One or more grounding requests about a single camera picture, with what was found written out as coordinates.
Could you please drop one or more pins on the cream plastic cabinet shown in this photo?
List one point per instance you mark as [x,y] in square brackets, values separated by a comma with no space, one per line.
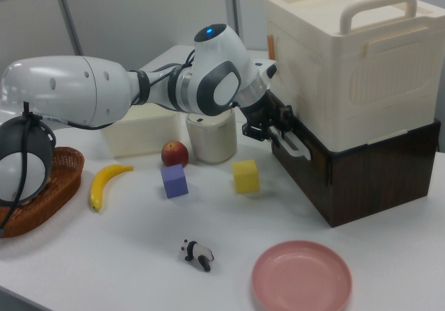
[347,64]

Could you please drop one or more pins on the white lidded trash can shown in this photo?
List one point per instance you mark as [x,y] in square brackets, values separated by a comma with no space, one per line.
[212,140]

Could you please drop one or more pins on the pink plastic plate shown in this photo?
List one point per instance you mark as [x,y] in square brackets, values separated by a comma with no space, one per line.
[301,276]

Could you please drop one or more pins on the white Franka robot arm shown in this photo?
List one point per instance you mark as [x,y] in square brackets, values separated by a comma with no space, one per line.
[69,88]

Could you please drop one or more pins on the panda toy figurine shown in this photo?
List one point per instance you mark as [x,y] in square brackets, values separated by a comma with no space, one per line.
[196,252]

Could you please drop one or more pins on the brown wicker basket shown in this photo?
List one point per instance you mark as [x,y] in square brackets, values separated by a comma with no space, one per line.
[66,172]

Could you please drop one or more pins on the purple cube block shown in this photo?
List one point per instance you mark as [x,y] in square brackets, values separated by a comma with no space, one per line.
[174,182]

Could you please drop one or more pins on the red apple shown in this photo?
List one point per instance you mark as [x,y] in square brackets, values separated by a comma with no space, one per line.
[174,153]

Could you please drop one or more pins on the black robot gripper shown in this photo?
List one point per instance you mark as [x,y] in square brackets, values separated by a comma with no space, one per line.
[259,116]

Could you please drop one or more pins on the dark wood drawer casing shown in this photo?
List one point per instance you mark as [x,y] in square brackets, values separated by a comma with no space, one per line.
[382,179]

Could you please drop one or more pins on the yellow cube block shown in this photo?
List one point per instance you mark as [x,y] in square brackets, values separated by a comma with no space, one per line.
[245,177]

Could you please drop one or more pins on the cream open plastic bin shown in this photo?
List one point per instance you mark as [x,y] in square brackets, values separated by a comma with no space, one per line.
[146,133]

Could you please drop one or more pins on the yellow banana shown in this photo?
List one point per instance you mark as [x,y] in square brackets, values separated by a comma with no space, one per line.
[102,182]

